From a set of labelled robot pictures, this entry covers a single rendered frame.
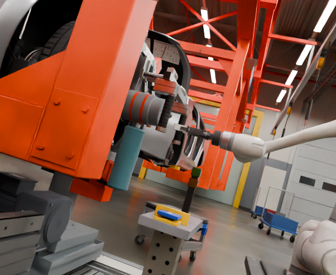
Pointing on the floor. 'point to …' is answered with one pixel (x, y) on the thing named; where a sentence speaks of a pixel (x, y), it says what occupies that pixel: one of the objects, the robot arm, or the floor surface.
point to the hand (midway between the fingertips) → (181, 128)
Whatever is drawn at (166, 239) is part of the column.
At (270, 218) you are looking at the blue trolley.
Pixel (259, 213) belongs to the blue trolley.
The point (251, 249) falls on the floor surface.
